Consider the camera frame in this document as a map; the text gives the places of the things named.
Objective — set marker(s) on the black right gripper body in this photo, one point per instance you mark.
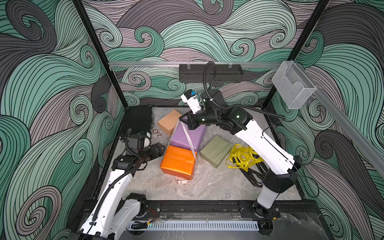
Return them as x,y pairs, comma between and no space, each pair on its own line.
205,117

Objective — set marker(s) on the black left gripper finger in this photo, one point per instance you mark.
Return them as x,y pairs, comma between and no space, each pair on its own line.
157,146
158,154

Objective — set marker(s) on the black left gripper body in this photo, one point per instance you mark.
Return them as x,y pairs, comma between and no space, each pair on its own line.
143,156

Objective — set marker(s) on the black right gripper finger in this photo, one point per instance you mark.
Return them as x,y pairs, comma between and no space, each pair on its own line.
187,116
192,125

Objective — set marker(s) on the purple gift box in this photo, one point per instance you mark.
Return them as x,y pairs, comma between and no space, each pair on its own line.
180,139

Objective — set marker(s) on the peach gift box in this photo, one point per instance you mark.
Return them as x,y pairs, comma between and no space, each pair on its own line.
169,122

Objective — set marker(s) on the orange gift box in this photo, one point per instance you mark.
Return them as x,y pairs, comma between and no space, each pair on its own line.
179,162

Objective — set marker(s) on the olive green gift box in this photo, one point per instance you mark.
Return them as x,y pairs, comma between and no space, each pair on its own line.
216,151

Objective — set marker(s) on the black ribbon gold lettering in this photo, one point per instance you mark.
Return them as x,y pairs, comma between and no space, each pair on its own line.
256,178

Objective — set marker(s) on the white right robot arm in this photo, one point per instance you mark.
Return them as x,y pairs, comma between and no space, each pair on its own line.
283,167

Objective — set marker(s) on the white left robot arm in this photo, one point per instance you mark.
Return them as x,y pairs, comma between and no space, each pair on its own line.
112,215

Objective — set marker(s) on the small metal rings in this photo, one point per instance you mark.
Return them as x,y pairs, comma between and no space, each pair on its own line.
157,132

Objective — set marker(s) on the black case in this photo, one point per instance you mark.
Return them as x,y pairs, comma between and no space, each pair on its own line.
139,119

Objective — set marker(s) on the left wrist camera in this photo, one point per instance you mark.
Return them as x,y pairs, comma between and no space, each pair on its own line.
138,142

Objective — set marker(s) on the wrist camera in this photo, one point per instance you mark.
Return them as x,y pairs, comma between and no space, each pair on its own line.
190,98
138,142

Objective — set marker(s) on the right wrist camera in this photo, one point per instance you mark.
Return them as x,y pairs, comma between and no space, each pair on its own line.
190,98

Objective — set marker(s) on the black perforated wall tray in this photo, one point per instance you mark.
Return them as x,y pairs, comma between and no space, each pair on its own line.
223,74

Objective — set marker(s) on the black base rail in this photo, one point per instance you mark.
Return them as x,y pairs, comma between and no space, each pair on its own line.
165,209

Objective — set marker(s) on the black frame post right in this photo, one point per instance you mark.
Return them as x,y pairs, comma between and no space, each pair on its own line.
309,27

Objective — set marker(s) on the black frame post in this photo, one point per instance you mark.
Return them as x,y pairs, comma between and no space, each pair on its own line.
95,41
309,27

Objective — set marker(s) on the white slotted cable duct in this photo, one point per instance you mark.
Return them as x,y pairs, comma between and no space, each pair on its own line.
197,226

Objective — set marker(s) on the clear acrylic wall holder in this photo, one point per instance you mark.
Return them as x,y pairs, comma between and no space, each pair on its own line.
293,84

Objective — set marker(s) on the black frame post left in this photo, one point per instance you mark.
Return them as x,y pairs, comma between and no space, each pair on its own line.
95,41

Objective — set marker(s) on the aluminium rail right wall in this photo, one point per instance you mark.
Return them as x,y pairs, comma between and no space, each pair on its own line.
357,107

